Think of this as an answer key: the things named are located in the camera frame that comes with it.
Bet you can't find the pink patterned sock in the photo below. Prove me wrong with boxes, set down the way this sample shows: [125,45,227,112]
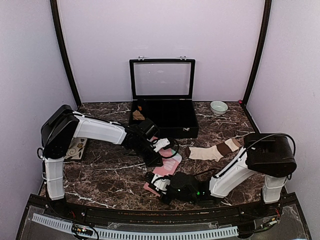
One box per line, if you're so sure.
[143,136,183,195]

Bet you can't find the black front rail frame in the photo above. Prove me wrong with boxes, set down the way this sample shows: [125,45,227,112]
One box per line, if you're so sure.
[16,193,312,240]

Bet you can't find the beige and brown sock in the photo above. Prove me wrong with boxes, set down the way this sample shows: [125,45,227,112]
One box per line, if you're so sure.
[185,138,242,162]

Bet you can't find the black left corner post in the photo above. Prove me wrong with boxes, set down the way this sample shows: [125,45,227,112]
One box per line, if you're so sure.
[49,0,82,107]

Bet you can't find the glass-panel black box lid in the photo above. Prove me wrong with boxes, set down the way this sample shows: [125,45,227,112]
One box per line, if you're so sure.
[129,57,196,100]

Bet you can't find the black compartment storage box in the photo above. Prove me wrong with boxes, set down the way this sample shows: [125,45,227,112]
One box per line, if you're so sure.
[128,99,199,139]

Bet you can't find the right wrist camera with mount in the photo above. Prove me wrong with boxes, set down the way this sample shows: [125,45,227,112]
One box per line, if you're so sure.
[143,172,173,197]

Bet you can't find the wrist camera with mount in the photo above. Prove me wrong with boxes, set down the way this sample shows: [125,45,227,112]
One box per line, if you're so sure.
[151,138,175,152]
[143,172,173,197]

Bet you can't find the white slotted cable duct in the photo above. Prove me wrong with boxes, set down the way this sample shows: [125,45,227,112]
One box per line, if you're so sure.
[31,213,239,240]

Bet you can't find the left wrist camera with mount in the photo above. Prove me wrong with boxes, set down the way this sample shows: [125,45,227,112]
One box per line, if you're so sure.
[151,138,175,152]

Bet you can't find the beige rolled sock in box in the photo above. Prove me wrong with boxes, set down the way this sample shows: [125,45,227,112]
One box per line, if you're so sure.
[132,110,145,121]

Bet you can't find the small green circuit board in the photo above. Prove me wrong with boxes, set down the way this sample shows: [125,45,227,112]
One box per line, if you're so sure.
[71,224,93,236]

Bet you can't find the floral square ceramic plate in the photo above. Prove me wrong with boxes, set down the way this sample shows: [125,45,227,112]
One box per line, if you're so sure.
[64,137,88,161]

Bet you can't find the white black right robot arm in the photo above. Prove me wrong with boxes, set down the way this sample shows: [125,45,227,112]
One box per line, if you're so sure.
[159,133,297,217]

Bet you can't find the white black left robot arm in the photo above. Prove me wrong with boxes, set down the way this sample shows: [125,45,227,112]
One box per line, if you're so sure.
[37,104,163,218]

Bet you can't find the black corner post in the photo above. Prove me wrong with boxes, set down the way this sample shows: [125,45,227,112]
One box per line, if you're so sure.
[242,0,273,107]
[49,0,82,107]

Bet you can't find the black right corner post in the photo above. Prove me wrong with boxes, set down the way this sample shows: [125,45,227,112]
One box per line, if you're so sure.
[242,0,273,107]

